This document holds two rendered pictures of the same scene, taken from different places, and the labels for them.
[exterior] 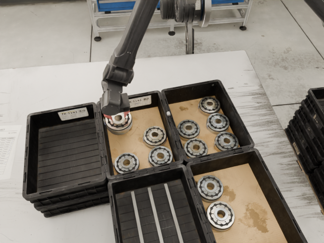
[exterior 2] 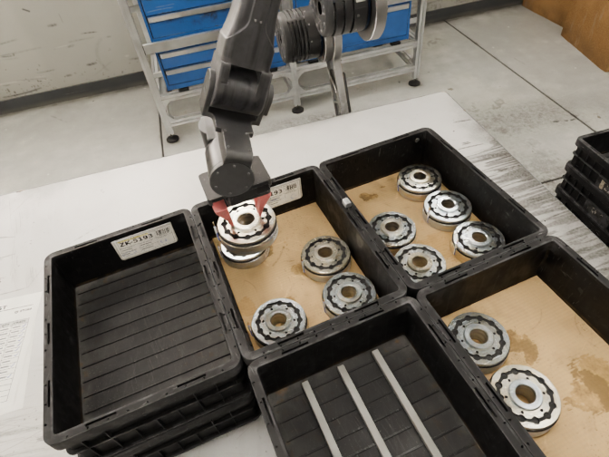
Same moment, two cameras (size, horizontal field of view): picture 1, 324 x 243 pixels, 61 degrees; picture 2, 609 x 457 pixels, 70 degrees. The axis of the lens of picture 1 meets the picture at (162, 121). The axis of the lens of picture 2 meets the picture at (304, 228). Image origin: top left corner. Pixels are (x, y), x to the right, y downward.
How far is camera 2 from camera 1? 0.34 m
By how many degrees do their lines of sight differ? 7
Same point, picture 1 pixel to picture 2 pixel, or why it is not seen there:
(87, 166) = (191, 345)
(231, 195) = (527, 350)
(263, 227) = not seen: outside the picture
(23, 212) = not seen: outside the picture
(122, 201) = (286, 408)
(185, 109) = (372, 198)
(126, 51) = (250, 18)
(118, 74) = (237, 86)
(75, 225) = not seen: outside the picture
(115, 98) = (241, 145)
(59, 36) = (104, 146)
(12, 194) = (31, 443)
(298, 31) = (506, 73)
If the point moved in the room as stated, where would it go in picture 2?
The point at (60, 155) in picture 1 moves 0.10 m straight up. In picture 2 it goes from (130, 334) to (108, 305)
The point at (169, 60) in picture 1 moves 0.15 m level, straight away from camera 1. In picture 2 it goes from (313, 129) to (307, 106)
